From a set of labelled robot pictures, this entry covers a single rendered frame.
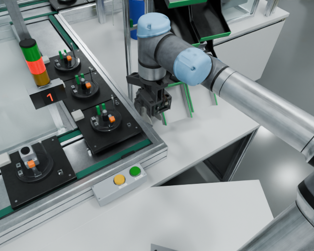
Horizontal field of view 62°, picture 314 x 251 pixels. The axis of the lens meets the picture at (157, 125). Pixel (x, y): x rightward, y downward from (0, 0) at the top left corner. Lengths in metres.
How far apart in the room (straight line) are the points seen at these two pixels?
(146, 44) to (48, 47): 1.28
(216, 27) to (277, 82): 2.24
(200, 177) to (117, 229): 1.23
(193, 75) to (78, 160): 0.75
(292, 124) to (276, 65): 2.93
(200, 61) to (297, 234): 0.35
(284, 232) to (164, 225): 0.65
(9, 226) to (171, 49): 0.81
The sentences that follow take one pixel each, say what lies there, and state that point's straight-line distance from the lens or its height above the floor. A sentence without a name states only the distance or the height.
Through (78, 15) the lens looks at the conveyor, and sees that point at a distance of 2.16.
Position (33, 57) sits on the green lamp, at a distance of 0.92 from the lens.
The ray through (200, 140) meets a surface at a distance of 1.29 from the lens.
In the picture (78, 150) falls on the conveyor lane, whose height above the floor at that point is 0.92.
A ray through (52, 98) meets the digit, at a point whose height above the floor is 1.19.
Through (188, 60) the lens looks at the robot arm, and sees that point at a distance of 0.55.
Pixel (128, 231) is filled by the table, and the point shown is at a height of 0.86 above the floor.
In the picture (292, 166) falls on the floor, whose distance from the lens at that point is 2.52.
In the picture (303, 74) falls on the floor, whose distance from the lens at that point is 3.53.
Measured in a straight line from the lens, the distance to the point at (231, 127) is 1.39.
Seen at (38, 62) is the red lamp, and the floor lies 1.35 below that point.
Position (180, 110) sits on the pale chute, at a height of 1.02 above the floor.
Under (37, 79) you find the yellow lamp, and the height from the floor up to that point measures 1.29.
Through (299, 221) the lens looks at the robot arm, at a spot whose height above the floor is 1.47.
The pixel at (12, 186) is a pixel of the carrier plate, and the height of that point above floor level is 0.97.
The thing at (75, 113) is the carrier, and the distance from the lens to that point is 1.24.
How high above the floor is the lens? 1.87
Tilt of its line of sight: 50 degrees down
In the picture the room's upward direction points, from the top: 3 degrees clockwise
